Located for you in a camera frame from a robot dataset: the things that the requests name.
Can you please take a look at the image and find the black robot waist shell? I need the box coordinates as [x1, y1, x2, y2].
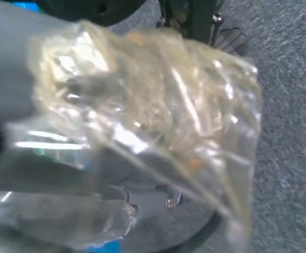
[34, 0, 147, 27]

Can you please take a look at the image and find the clear plastic wrap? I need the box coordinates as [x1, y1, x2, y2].
[0, 20, 262, 253]

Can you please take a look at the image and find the thick black cable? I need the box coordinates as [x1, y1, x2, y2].
[158, 213, 222, 253]

